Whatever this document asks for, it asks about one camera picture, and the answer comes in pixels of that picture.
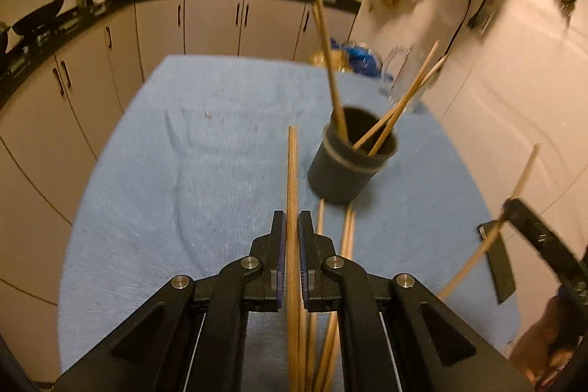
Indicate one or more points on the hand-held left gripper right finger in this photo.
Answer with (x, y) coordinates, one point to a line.
(302, 272)

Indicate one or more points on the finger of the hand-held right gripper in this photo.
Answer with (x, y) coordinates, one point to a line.
(498, 268)
(537, 231)

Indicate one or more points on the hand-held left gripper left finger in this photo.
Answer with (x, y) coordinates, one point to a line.
(279, 277)

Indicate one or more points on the wooden chopstick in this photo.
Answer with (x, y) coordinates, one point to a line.
(473, 254)
(333, 70)
(413, 96)
(404, 98)
(292, 171)
(327, 66)

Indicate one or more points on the bunch of wooden chopsticks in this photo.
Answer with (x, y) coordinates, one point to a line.
(347, 231)

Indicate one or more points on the dark grey utensil holder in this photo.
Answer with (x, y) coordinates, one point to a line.
(349, 171)

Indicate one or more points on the person's right hand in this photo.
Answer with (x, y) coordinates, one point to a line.
(537, 341)

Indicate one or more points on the blue tablecloth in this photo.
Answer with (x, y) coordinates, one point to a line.
(183, 167)

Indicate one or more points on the clear glass mug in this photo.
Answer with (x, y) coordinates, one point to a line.
(409, 75)

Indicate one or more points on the yellow plastic bag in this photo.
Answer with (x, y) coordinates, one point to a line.
(327, 60)

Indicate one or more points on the blue plastic bag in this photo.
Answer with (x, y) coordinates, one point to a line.
(363, 59)

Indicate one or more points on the cream base cabinets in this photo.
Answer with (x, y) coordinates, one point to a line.
(206, 24)

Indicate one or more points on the black wok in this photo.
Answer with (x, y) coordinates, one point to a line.
(41, 15)

